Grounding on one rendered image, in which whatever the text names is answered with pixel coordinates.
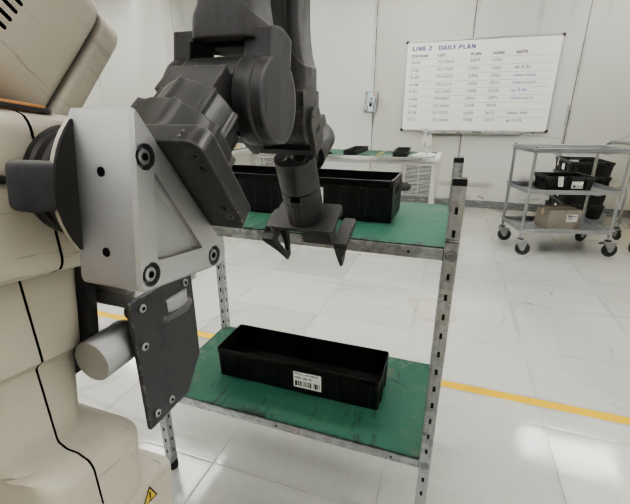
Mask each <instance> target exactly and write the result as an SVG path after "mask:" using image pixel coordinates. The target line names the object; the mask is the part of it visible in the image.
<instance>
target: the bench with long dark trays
mask: <svg viewBox="0 0 630 504"><path fill-rule="evenodd" d="M343 150H345V149H331V150H330V152H332V154H328V156H327V158H326V160H325V162H349V163H374V164H400V165H425V166H432V168H431V178H430V188H429V198H428V204H434V198H435V189H436V179H437V170H438V162H439V161H440V159H441V156H442V152H432V153H435V154H438V155H436V156H432V157H422V156H410V155H412V154H415V153H419V152H418V151H410V153H409V155H408V156H407V157H393V153H392V151H383V150H368V151H365V152H363V153H361V154H358V155H344V154H343Z"/></svg>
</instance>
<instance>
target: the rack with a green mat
mask: <svg viewBox="0 0 630 504"><path fill-rule="evenodd" d="M463 166H464V157H454V161H453V169H452V178H451V186H450V195H449V203H448V205H440V204H426V203H411V202H400V209H399V211H398V213H397V214H396V216H395V217H394V219H393V221H392V222H391V224H388V223H377V222H365V221H356V224H355V227H354V230H353V233H352V236H351V238H350V241H349V244H348V247H347V250H349V251H358V252H367V253H376V254H385V255H394V256H403V257H412V258H421V259H430V260H439V261H442V263H441V272H440V280H439V289H438V297H437V306H436V314H435V323H434V331H433V340H432V348H431V357H430V364H426V363H420V362H415V361H410V360H405V359H399V358H394V357H389V358H388V362H387V372H386V385H385V386H384V388H383V392H382V400H381V402H380V403H379V407H378V410H372V409H368V408H364V407H360V406H355V405H351V404H347V403H343V402H338V401H334V400H330V399H326V398H321V397H317V396H313V395H309V394H304V393H300V392H296V391H292V390H287V389H283V388H279V387H275V386H271V385H266V384H262V383H258V382H254V381H249V380H245V379H241V378H237V377H232V376H228V375H224V374H221V367H220V359H219V352H218V350H217V347H218V345H219V344H220V343H221V342H223V341H224V340H225V339H226V338H227V337H228V336H229V335H230V334H231V333H232V332H233V331H234V330H235V329H236V328H237V327H232V326H231V325H230V313H229V301H228V289H227V277H226V265H225V258H224V260H223V262H222V263H220V264H218V265H216V275H217V285H218V296H219V307H220V318H221V329H220V330H219V331H218V332H217V333H216V334H215V335H214V336H213V337H212V338H211V339H209V340H208V341H207V342H206V343H205V344H204V345H203V346H202V347H201V348H200V354H199V357H198V361H197V364H196V368H195V371H194V375H193V378H192V381H191V385H190V388H189V392H188V393H187V394H186V395H185V396H184V397H183V398H182V399H181V400H180V401H179V402H178V403H182V404H185V405H189V406H193V407H196V408H200V409H204V410H207V411H211V412H215V413H218V414H222V415H226V416H229V417H233V418H237V419H240V420H244V421H248V422H251V423H255V424H259V425H263V426H266V427H270V428H274V429H277V430H281V431H285V432H288V433H292V434H296V435H299V436H303V437H307V438H310V439H314V440H318V441H321V442H325V443H329V444H332V445H336V446H340V447H343V448H347V449H351V450H354V451H358V452H362V453H365V454H369V455H373V456H376V457H380V458H384V459H387V460H391V461H395V462H398V463H402V464H406V465H409V466H413V467H417V468H418V474H417V483H416V491H415V499H414V504H425V503H426V496H427V488H428V480H429V473H430V465H431V458H432V450H433V442H434V435H435V427H436V420H437V412H438V405H439V397H440V389H441V382H442V374H443V367H444V359H445V351H446V344H447V336H448V329H449V321H450V313H451V306H452V298H453V291H454V283H455V275H456V268H457V260H458V253H459V245H460V237H461V230H462V222H463V215H464V207H465V200H466V192H467V184H468V178H467V177H462V174H463ZM271 214H272V213H263V212H252V211H250V212H249V215H248V217H247V219H246V221H245V223H244V225H243V227H241V228H230V227H221V226H212V228H213V229H214V231H215V232H216V234H217V235H218V237H219V238H220V240H221V242H222V243H223V245H224V241H223V237H232V238H241V239H250V240H259V241H263V240H262V234H263V233H264V231H265V229H266V227H265V225H266V223H267V221H268V219H269V218H270V216H271ZM289 236H290V244H295V245H304V246H313V247H322V248H331V249H334V246H333V245H325V244H316V243H307V242H303V241H302V237H301V232H292V231H289ZM160 427H161V433H162V439H163V445H164V451H165V457H167V458H168V459H169V461H170V463H171V470H174V469H176V468H177V467H178V465H179V463H178V456H177V449H176V443H175V437H174V430H173V424H172V417H171V411H169V412H168V414H167V415H166V416H165V417H164V418H163V419H162V420H161V421H160Z"/></svg>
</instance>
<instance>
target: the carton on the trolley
mask: <svg viewBox="0 0 630 504"><path fill-rule="evenodd" d="M582 212H583V210H580V209H577V208H575V207H571V206H569V205H537V209H536V214H535V219H534V224H536V225H538V226H540V227H542V228H544V229H571V230H579V225H580V221H581V217H582Z"/></svg>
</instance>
